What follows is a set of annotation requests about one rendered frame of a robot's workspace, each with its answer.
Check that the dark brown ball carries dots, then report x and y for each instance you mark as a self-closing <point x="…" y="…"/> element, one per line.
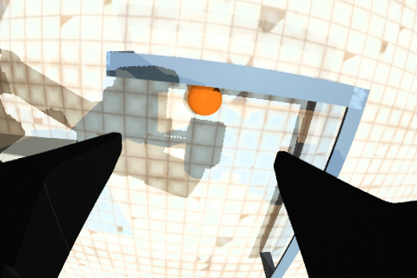
<point x="211" y="104"/>

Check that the clear l-shaped low wall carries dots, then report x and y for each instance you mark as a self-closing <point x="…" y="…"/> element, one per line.
<point x="324" y="124"/>

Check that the translucent orange ball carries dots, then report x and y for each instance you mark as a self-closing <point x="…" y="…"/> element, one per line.
<point x="195" y="95"/>

